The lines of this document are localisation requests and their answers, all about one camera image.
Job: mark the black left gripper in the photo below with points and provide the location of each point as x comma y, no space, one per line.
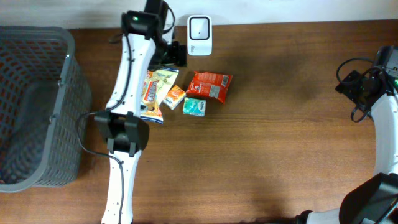
176,56

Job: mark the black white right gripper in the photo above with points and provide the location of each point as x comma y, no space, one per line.
350,84

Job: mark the yellow snack bag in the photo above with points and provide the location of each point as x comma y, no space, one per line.
157,84

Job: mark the orange tissue pack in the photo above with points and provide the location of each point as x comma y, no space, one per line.
174,97

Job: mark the red snack bag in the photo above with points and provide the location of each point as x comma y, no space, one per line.
210,85

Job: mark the teal tissue pack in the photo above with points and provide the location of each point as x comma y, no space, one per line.
194,107

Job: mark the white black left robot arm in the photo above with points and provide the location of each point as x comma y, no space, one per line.
147,44

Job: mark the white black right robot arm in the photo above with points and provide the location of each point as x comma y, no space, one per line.
374,201

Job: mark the grey plastic basket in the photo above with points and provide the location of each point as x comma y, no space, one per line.
43,92

